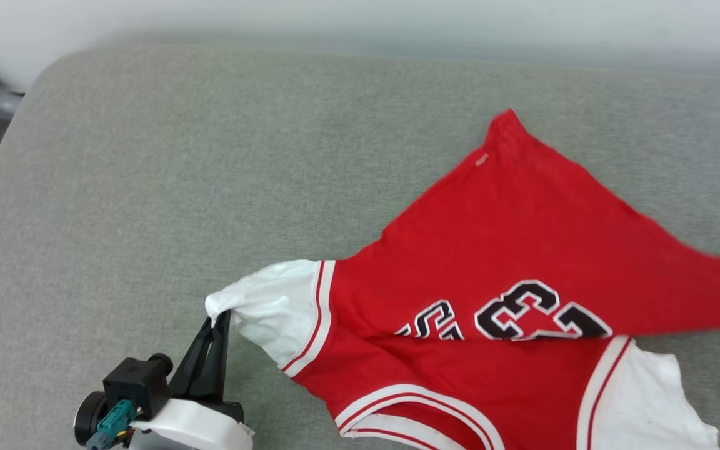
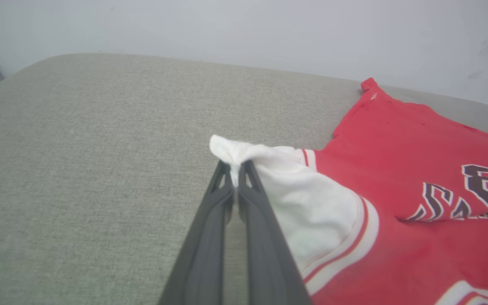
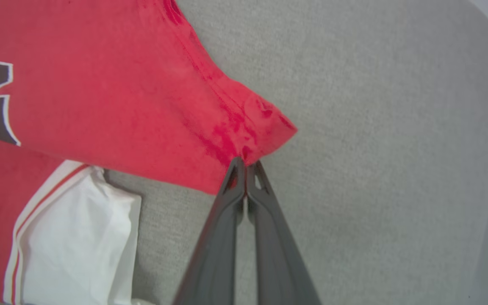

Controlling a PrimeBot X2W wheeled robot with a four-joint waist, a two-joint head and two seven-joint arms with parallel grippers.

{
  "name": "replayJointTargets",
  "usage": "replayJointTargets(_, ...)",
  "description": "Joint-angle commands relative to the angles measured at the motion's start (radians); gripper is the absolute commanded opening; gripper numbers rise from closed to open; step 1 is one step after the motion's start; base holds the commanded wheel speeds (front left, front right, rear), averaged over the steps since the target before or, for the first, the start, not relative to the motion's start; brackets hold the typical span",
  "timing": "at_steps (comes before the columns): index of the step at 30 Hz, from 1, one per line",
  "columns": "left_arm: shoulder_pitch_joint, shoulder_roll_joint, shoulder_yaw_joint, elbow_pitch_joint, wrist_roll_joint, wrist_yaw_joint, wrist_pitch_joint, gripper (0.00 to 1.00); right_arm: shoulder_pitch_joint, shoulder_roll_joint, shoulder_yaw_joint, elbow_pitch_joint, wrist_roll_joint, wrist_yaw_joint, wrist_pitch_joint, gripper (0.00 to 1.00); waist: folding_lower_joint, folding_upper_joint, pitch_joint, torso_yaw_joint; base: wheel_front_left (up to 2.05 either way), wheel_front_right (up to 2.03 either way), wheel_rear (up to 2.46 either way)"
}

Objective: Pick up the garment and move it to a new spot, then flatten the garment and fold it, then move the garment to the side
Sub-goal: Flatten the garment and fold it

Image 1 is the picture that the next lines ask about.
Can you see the grey fabric sofa seat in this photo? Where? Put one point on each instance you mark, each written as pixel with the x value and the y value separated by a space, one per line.
pixel 210 156

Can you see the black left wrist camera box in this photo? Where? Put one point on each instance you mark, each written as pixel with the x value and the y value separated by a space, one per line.
pixel 135 384

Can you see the red and white basketball jersey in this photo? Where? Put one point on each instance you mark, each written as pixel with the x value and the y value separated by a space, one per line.
pixel 510 237

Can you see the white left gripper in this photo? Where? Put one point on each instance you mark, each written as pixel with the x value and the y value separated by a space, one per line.
pixel 197 428

